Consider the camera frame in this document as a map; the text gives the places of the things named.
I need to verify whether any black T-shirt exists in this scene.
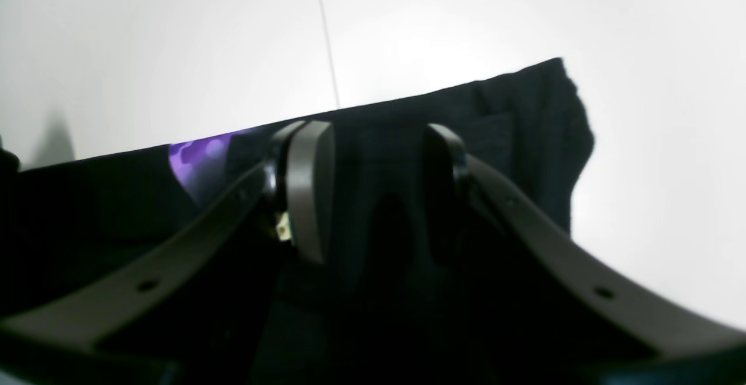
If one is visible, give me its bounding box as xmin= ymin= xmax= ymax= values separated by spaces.
xmin=0 ymin=57 xmax=595 ymax=385

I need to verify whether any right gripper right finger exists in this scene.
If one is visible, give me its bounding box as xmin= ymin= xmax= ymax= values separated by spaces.
xmin=422 ymin=124 xmax=744 ymax=359

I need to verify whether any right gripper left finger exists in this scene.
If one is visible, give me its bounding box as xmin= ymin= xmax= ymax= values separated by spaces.
xmin=2 ymin=121 xmax=335 ymax=351

